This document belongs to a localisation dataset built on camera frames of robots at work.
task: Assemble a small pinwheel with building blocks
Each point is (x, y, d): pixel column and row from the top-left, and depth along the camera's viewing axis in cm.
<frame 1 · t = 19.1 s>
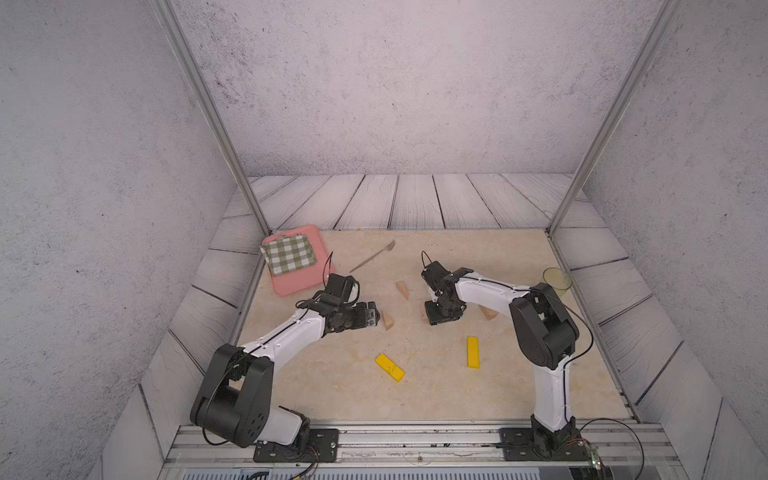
left hand: (373, 318, 88), fingers open
right hand: (436, 319, 95), fingers open
pink plastic tray: (309, 277, 109), on the table
green checkered cloth: (288, 253, 115), point 2 cm above the table
metal fork: (371, 259, 114), on the table
green translucent cup: (562, 281, 107), on the table
wooden triangle block upper: (402, 287, 104), point 3 cm above the table
yellow block left: (390, 367, 87), point 2 cm above the table
yellow block right: (473, 352, 90), on the table

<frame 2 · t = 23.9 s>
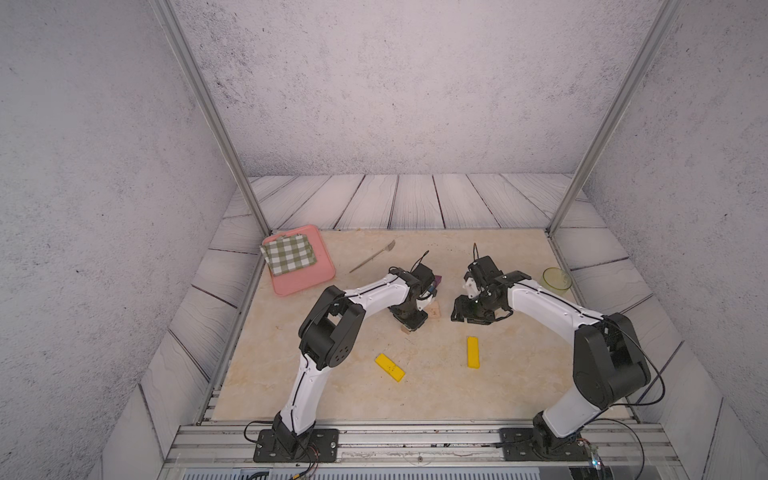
left hand: (418, 327, 94), fingers open
right hand: (460, 317, 88), fingers open
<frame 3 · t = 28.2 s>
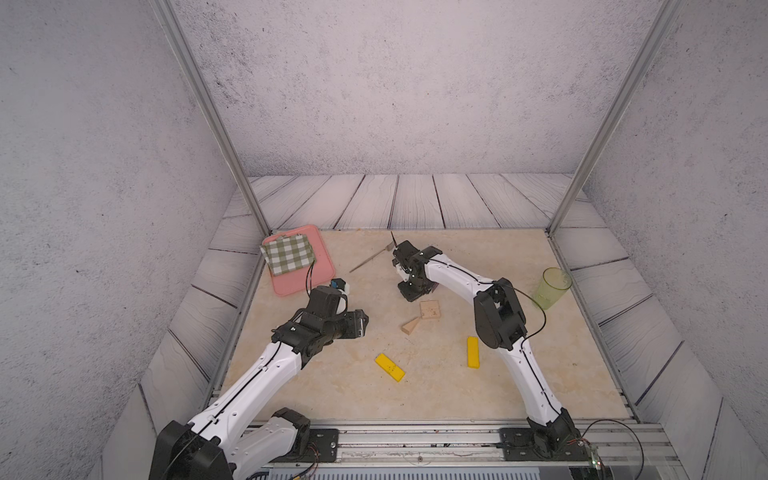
left hand: (363, 319, 81), fingers open
right hand: (413, 293, 101), fingers closed
wooden triangle block left: (409, 326, 95), point 2 cm above the table
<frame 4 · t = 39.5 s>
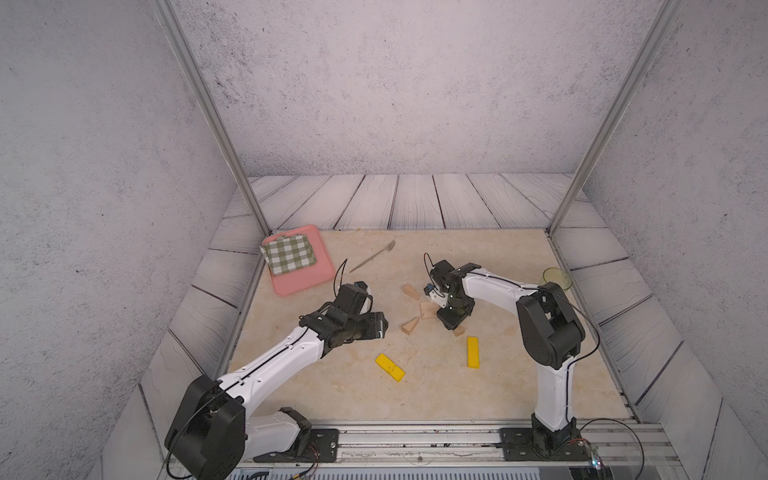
left hand: (384, 326, 82), fingers open
right hand: (455, 319, 94), fingers open
